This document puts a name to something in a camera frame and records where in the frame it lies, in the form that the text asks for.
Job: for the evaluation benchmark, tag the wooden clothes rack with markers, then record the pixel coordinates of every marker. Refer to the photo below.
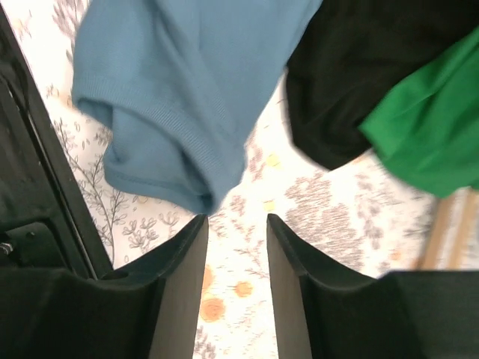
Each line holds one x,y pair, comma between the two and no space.
452,240

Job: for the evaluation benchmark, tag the black tank top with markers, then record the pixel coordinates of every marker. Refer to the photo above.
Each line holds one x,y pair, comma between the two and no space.
351,54

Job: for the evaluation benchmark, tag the blue tank top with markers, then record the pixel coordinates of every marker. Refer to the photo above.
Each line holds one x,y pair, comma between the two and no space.
181,85

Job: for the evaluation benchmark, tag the floral tablecloth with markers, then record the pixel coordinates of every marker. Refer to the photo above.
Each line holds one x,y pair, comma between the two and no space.
359,215

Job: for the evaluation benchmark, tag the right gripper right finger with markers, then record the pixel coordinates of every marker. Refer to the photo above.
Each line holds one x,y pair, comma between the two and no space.
323,309

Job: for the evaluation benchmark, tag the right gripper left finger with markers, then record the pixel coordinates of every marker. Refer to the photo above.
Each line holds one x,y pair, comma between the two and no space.
145,309

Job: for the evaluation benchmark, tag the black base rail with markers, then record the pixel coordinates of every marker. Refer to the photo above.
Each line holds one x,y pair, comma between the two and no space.
45,222

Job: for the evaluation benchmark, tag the green tank top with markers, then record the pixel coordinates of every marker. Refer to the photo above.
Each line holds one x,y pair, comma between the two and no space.
425,130

